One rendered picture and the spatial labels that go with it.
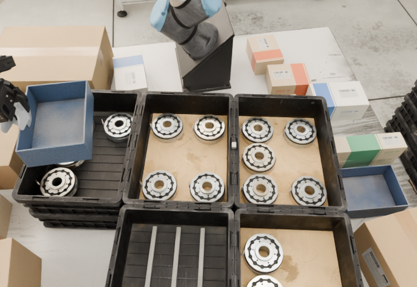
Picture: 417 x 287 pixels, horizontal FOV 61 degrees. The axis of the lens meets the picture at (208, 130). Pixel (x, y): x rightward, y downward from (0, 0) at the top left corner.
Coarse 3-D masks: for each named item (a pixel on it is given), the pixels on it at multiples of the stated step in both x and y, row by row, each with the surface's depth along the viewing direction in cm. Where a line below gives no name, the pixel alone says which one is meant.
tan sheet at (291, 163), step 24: (240, 120) 121; (288, 120) 121; (312, 120) 121; (240, 144) 115; (288, 144) 115; (312, 144) 115; (240, 168) 110; (288, 168) 110; (312, 168) 110; (240, 192) 106; (288, 192) 106
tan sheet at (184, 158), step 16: (208, 128) 119; (160, 144) 115; (176, 144) 115; (192, 144) 115; (208, 144) 115; (224, 144) 115; (160, 160) 112; (176, 160) 112; (192, 160) 112; (208, 160) 112; (224, 160) 112; (144, 176) 109; (176, 176) 109; (192, 176) 109; (224, 176) 109
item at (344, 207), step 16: (240, 96) 114; (256, 96) 114; (272, 96) 114; (288, 96) 114; (304, 96) 114; (320, 96) 114; (336, 160) 101; (336, 176) 98; (256, 208) 92; (272, 208) 92; (288, 208) 92; (304, 208) 92; (320, 208) 92; (336, 208) 92
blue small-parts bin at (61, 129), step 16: (32, 96) 91; (48, 96) 93; (64, 96) 93; (80, 96) 94; (32, 112) 89; (48, 112) 92; (64, 112) 92; (80, 112) 92; (32, 128) 88; (48, 128) 89; (64, 128) 89; (80, 128) 89; (16, 144) 79; (32, 144) 86; (48, 144) 86; (64, 144) 87; (80, 144) 79; (32, 160) 81; (48, 160) 82; (64, 160) 83; (80, 160) 84
